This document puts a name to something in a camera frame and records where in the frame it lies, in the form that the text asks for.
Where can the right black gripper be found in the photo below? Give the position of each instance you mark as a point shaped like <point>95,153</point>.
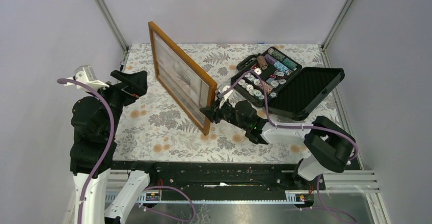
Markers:
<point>213,113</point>

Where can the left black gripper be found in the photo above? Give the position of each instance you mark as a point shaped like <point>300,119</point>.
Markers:
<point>138,80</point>

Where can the printed photo of plant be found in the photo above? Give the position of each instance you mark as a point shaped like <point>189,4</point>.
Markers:
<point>185,84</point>

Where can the wooden picture frame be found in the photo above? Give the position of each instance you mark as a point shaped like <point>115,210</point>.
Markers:
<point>158,36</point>

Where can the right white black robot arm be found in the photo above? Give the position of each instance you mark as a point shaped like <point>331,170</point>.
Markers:
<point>330,147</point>

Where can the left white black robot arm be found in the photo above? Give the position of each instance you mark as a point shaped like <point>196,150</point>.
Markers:
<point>95,120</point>

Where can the floral patterned table mat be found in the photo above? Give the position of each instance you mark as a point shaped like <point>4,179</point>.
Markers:
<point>156,127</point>

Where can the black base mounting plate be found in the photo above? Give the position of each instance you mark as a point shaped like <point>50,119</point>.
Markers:
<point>214,182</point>

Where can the black poker chip case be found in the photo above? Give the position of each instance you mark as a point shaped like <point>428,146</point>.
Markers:
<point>275,80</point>

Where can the aluminium rail frame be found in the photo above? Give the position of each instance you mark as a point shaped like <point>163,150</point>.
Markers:
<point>350,182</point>

